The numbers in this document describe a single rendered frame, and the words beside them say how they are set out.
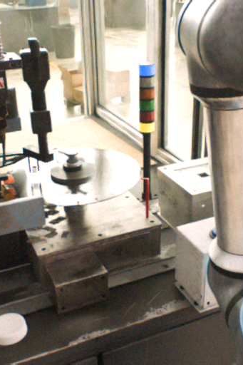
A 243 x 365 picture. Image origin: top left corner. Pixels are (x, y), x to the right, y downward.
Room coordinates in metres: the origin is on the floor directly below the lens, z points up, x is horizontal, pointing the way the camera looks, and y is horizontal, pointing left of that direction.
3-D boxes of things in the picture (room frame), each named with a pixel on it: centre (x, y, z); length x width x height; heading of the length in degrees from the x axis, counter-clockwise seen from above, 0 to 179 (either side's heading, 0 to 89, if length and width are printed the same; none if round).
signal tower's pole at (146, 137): (1.27, -0.09, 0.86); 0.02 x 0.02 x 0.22
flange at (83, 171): (1.03, 0.10, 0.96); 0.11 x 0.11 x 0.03
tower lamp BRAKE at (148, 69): (1.27, -0.09, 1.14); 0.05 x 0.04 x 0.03; 23
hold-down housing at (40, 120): (0.98, 0.16, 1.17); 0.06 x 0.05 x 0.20; 104
